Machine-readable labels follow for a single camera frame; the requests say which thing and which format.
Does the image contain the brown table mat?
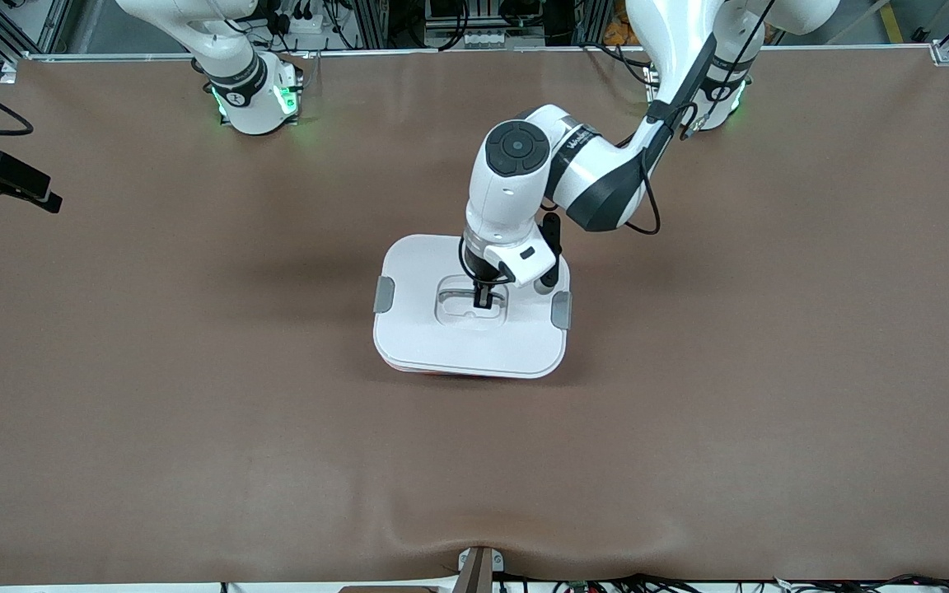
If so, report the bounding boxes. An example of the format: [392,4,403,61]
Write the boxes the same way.
[0,45,949,587]

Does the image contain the pink translucent plastic box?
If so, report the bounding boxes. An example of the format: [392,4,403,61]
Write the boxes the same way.
[382,361,479,378]

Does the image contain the metal table edge bracket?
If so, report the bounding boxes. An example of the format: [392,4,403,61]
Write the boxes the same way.
[456,545,505,593]

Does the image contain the white box lid grey latches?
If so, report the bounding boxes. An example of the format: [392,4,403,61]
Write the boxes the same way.
[372,234,572,380]

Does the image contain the white power strip with plugs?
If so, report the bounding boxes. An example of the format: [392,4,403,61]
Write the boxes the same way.
[264,0,329,35]

